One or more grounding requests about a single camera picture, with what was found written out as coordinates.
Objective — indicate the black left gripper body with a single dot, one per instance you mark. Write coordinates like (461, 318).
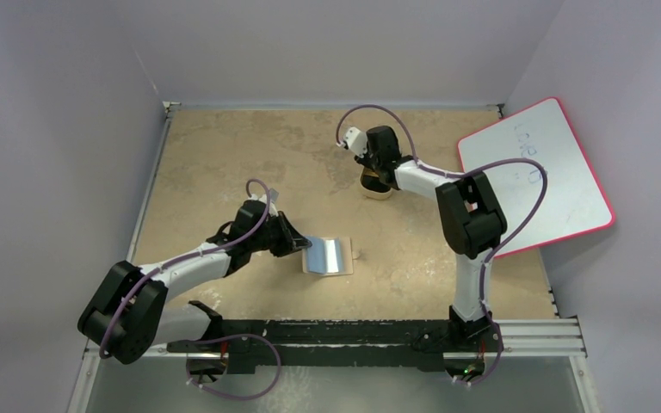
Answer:
(274, 237)

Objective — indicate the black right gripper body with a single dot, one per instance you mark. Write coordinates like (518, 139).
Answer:
(373, 173)

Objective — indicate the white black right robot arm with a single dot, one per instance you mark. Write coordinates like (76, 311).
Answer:
(471, 217)

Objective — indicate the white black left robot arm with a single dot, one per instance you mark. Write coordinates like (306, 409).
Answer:
(126, 314)

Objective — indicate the beige oval card tray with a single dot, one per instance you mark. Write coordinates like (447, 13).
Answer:
(372, 187)

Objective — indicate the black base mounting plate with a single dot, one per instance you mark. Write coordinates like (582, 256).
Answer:
(428, 363)

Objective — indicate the pink framed whiteboard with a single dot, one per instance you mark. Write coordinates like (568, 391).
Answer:
(549, 165)

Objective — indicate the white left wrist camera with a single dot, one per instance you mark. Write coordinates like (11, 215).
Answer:
(270, 197)

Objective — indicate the aluminium frame rail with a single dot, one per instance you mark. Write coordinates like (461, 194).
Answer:
(522, 338)

